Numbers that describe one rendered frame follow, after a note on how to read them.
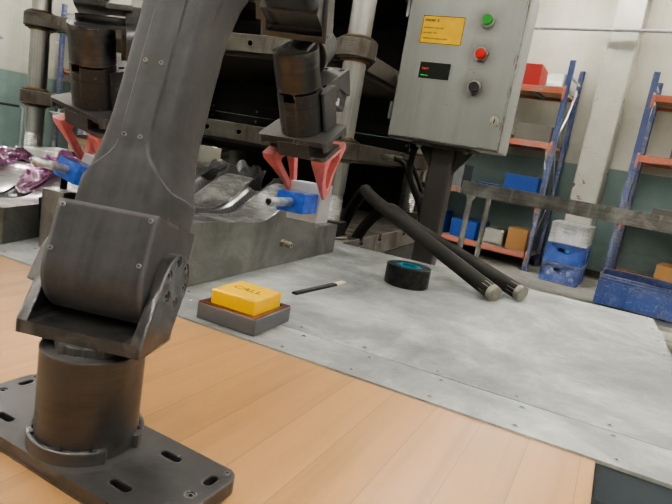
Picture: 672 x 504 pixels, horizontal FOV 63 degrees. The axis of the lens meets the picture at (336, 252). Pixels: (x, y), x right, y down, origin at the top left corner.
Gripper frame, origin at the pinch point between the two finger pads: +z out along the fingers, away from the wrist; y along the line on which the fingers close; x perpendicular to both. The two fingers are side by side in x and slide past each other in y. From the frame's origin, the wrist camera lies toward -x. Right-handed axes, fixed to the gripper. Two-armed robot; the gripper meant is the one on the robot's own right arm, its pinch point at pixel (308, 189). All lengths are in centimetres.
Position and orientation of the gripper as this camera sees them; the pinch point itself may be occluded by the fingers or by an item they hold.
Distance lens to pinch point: 78.9
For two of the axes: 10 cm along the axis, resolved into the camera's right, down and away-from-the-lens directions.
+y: -9.0, -2.2, 3.9
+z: 0.5, 8.2, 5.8
